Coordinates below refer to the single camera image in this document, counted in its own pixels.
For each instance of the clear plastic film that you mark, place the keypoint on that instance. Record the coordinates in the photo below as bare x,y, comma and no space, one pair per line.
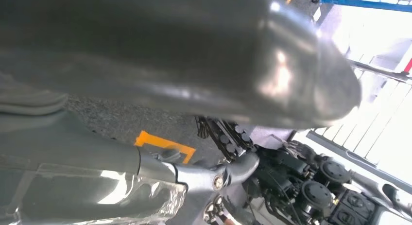
96,197

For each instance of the blue metal shelf rack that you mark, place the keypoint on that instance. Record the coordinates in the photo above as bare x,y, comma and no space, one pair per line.
370,4

